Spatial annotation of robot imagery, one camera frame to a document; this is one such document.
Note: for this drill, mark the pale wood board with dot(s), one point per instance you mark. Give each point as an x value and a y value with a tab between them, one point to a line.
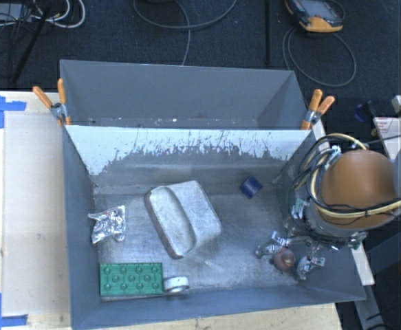
31	218

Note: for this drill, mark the crumpled silver foil packet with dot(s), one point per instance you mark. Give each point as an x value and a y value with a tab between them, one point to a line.
107	223

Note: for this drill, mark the large white-grey block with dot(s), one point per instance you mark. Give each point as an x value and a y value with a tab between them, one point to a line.
183	218

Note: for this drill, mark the small blue block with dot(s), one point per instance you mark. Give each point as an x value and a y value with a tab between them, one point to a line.
251	187

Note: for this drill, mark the green studded flat block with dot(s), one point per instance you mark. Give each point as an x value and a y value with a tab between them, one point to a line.
131	280

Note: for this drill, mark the grey metal bin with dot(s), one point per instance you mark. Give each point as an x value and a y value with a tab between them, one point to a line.
241	225

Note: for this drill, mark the small red-brown toy fruit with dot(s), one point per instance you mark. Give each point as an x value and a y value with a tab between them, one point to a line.
284	259

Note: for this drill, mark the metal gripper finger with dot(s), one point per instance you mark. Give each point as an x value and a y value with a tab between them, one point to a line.
270	247
309	265

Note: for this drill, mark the white tape roll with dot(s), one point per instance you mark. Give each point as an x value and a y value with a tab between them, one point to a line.
176	284

